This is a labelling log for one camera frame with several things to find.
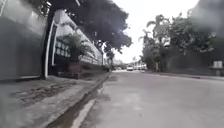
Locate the grey concrete pavement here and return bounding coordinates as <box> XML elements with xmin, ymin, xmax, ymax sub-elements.
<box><xmin>0</xmin><ymin>71</ymin><xmax>111</xmax><ymax>128</ymax></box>

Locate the row of trees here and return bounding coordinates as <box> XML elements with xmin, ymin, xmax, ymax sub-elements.
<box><xmin>138</xmin><ymin>0</ymin><xmax>224</xmax><ymax>74</ymax></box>

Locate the pale sign box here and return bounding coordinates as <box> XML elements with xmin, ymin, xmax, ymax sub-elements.
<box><xmin>212</xmin><ymin>60</ymin><xmax>224</xmax><ymax>70</ymax></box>

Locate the pale kerb with gutter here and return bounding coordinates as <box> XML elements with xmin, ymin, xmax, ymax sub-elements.
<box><xmin>45</xmin><ymin>73</ymin><xmax>111</xmax><ymax>128</ymax></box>

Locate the large dark tree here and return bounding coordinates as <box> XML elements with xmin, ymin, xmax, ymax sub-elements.
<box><xmin>49</xmin><ymin>0</ymin><xmax>133</xmax><ymax>64</ymax></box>

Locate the grey wall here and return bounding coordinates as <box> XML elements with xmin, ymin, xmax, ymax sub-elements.
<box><xmin>0</xmin><ymin>0</ymin><xmax>50</xmax><ymax>82</ymax></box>

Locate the building with white frame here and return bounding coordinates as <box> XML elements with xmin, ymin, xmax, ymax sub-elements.
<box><xmin>41</xmin><ymin>8</ymin><xmax>105</xmax><ymax>80</ymax></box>

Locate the palm bush in planter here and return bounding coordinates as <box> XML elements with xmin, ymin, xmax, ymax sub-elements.
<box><xmin>58</xmin><ymin>33</ymin><xmax>96</xmax><ymax>80</ymax></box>

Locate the grey asphalt road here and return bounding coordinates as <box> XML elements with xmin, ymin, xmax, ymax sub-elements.
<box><xmin>79</xmin><ymin>69</ymin><xmax>224</xmax><ymax>128</ymax></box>

